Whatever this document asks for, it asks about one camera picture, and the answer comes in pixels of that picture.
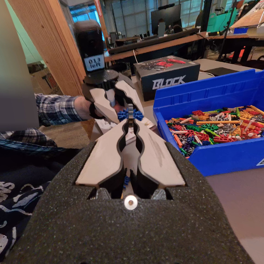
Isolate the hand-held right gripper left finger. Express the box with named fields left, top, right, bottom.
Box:
left=75, top=119, right=127, bottom=194

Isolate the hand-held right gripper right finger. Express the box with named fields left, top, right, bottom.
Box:
left=134, top=119, right=185, bottom=195

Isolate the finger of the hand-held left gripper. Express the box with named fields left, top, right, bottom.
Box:
left=90, top=88, right=120, bottom=124
left=114, top=80, right=145, bottom=116

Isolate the grey snowflake connector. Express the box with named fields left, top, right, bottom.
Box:
left=127, top=104, right=134, bottom=133

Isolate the blue double snowflake connector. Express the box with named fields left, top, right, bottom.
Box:
left=118, top=109, right=144, bottom=122

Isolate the blue plastic bin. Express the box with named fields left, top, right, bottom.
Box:
left=153, top=69, right=264, bottom=177

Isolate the person's left forearm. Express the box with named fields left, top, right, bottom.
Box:
left=35, top=94, right=83, bottom=127

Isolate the person's left hand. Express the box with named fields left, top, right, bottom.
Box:
left=74, top=96, right=93, bottom=120

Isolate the black printed cardboard box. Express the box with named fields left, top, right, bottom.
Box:
left=134, top=55, right=201, bottom=102

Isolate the toy instruction booklet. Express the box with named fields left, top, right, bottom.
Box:
left=95, top=116, right=157, bottom=146

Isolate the wooden desk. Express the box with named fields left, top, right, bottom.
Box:
left=104, top=32, right=207, bottom=62
left=206, top=33, right=264, bottom=62

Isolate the long black case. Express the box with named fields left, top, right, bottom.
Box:
left=108, top=28, right=200, bottom=55

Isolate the brown cardboard box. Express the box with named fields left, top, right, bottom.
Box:
left=30, top=68, right=63, bottom=96

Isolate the pile of colourful construction pieces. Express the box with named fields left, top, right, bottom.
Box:
left=166, top=105, right=264, bottom=157

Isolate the person's plaid overshirt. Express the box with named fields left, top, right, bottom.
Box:
left=0, top=127, right=58, bottom=153

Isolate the person's black printed shirt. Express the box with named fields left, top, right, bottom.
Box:
left=0, top=147, right=81, bottom=260

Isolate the black monitor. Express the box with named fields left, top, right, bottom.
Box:
left=151, top=4, right=182, bottom=35

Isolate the black flat pad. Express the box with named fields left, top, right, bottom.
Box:
left=204, top=67, right=240, bottom=77

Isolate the black metal pole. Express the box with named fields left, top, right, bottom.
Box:
left=201, top=0, right=213, bottom=32

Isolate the teal plastic cover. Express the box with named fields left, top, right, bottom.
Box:
left=207, top=9, right=238, bottom=32

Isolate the black tripod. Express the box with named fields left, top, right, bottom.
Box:
left=218, top=0, right=238, bottom=61

